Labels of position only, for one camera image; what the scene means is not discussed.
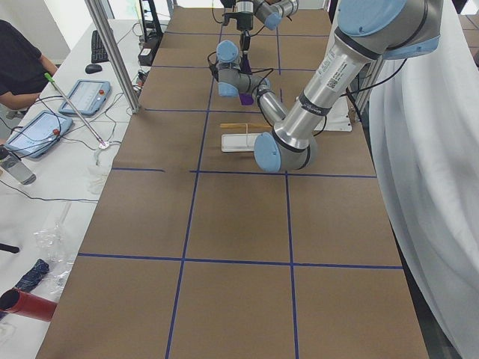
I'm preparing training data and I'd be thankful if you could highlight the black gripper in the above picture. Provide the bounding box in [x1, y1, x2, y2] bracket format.
[223, 11, 253, 52]

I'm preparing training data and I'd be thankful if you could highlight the purple towel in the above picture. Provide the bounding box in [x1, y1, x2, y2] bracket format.
[239, 51, 254, 106]

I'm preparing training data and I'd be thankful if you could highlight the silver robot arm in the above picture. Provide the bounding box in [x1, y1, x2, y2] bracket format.
[222, 0, 299, 52]
[216, 1, 443, 172]

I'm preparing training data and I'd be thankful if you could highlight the white rack base tray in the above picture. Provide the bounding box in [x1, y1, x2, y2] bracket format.
[221, 133, 260, 153]

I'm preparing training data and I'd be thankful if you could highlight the black power adapter box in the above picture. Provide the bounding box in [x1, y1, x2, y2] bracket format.
[138, 48, 157, 67]

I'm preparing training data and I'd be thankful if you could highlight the black keyboard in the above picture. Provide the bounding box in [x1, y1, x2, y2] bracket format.
[91, 30, 109, 64]

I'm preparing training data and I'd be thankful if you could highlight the black computer mouse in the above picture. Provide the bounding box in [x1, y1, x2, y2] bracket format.
[85, 64, 103, 74]

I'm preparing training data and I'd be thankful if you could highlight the blue teach pendant far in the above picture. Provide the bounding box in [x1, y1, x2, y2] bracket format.
[68, 79, 112, 117]

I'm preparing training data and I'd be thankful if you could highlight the blue teach pendant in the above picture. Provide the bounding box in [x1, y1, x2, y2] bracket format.
[68, 79, 112, 117]
[5, 111, 73, 159]

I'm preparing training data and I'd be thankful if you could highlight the white curtain sheet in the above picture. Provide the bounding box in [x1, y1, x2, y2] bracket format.
[369, 1, 478, 358]

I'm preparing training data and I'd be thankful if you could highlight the blue teach pendant near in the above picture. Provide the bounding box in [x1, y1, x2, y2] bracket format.
[5, 111, 73, 159]

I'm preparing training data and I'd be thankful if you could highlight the person in black shirt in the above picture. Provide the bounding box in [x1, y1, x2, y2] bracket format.
[1, 20, 58, 110]

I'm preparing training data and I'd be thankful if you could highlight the clear plastic wrap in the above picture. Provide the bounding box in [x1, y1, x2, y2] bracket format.
[34, 225, 76, 299]

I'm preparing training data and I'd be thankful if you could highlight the dark blue folded cloth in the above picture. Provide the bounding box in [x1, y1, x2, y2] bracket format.
[14, 259, 49, 292]

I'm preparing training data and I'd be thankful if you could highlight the black marker pen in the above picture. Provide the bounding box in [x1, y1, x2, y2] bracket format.
[0, 243, 20, 254]

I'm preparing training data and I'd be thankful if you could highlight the red cylinder tube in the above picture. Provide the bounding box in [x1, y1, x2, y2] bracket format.
[1, 288, 57, 322]

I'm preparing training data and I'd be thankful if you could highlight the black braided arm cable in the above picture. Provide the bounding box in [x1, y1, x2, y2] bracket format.
[207, 52, 276, 82]

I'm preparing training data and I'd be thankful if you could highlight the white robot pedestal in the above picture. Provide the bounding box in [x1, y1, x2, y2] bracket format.
[314, 96, 353, 132]

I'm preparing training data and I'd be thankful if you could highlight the grey aluminium frame post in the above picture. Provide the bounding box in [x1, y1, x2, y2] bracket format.
[85, 0, 140, 114]

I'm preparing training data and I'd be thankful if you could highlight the green handled reach stick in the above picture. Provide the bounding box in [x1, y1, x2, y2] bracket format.
[44, 73, 109, 150]

